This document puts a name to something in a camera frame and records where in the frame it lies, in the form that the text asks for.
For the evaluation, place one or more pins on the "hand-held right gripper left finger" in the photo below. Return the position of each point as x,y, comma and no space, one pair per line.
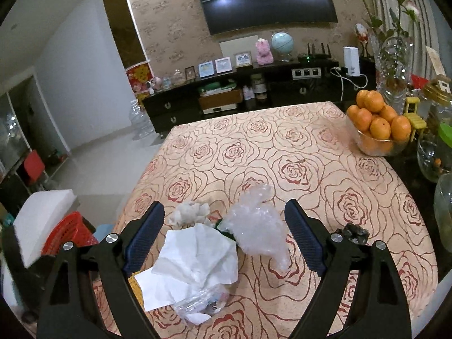
141,243

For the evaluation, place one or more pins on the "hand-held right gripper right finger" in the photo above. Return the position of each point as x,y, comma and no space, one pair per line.
305,240

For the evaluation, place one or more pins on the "yellow mesh scrap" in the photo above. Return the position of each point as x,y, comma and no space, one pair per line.
136,286

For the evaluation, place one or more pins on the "black wrapper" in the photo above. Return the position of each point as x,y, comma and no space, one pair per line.
355,235

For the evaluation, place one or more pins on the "clear plastic bag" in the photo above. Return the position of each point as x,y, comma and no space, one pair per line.
257,226

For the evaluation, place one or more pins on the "white tissue paper sheet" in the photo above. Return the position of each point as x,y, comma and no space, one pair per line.
194,257

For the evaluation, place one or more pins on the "white tissue ball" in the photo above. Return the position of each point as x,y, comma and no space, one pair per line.
189,213

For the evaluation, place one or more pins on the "red plastic basket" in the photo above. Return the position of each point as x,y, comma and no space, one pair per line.
70,231

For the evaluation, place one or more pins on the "dark green sponge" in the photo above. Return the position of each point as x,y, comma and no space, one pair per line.
224,229

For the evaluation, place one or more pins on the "clear bag with scraps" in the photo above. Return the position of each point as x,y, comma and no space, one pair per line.
201,307

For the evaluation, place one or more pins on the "light blue stool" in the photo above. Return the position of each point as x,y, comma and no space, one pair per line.
104,232

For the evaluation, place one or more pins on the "rose pattern tablecloth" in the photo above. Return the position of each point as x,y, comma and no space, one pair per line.
282,148

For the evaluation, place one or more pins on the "white foam block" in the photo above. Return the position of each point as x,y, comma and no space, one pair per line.
39,219

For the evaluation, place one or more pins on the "clear glass fruit bowl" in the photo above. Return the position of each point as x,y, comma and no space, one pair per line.
374,148

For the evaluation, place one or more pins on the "large clear water bottle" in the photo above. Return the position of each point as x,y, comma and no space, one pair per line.
141,120

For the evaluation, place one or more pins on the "red chair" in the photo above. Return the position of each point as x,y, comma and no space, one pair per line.
33,166

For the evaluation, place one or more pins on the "glass bowl of oranges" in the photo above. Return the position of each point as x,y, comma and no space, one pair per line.
379,127

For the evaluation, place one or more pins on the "tall clear glass vase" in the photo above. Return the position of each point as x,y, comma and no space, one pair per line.
444,204

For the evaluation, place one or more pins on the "round glass bowl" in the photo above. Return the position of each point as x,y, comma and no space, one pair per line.
429,162

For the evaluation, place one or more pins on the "black television cabinet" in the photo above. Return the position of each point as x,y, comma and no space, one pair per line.
282,91

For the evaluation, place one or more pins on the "small white bottles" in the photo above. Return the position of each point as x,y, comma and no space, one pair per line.
249,95

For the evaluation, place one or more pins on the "glass storage jar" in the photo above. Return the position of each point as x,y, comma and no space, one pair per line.
260,86

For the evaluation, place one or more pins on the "small pink figurines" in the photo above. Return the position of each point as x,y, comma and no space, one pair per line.
160,84

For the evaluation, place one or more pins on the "brown box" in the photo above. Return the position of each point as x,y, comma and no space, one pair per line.
219,101

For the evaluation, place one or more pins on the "yellow miniature chair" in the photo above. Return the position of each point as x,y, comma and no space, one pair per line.
416,122

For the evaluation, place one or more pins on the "red festive poster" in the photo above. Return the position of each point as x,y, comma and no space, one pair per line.
139,77

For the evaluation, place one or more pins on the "white socket panel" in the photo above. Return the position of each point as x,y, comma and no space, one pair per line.
307,72

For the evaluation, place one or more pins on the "glass dome ornament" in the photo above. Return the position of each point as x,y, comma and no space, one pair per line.
178,78

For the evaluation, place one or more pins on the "green tray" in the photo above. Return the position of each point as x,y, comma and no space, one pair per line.
215,87

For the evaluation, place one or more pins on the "green lid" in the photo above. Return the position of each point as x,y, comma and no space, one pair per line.
445,130

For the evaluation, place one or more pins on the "white upright device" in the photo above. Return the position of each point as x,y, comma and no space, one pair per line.
352,61

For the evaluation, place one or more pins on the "black router with antennas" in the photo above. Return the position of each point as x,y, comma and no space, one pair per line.
314,55

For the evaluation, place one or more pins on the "crystal glass vase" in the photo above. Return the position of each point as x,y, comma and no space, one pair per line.
392,74

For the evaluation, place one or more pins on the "glass jar with gold lid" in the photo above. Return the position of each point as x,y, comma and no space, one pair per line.
438,102

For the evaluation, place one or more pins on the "pink plush toy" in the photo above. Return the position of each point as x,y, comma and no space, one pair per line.
263,52

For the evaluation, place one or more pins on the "red paper ornament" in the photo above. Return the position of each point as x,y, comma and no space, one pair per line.
420,81

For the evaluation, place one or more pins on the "light blue globe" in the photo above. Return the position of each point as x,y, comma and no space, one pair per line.
282,44

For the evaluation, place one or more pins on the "white board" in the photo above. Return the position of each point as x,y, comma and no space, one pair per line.
238,49

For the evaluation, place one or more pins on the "egg shaped figurine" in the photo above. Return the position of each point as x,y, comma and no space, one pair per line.
361,35

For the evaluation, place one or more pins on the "beige paper card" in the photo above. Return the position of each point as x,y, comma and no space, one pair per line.
434,61

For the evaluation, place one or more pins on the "glass vase with roses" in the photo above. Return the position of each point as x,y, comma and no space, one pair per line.
422,42

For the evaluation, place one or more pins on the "black flat television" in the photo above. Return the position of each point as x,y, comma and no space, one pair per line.
265,3

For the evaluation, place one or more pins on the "small dark picture frame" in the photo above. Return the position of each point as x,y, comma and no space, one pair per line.
190,73

